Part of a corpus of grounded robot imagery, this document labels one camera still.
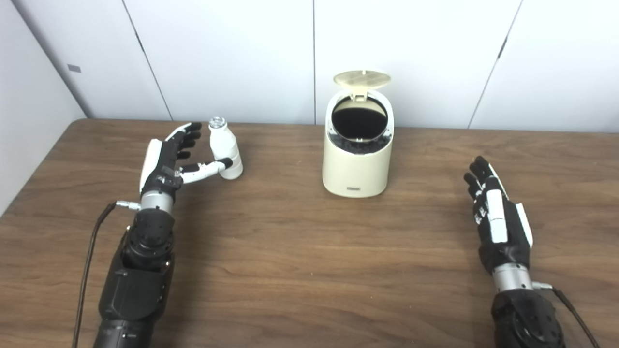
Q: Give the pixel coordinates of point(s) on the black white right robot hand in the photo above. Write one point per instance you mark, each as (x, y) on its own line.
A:
(508, 241)

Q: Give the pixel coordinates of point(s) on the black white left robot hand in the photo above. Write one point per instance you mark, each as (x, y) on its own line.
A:
(162, 169)

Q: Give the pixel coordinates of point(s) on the small white plastic bottle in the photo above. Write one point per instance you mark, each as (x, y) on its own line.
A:
(225, 142)

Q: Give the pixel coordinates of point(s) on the cream-colored bin with round lid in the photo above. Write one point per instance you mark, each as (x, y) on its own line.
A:
(358, 169)

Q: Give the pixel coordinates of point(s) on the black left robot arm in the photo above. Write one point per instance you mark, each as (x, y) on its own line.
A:
(140, 270)

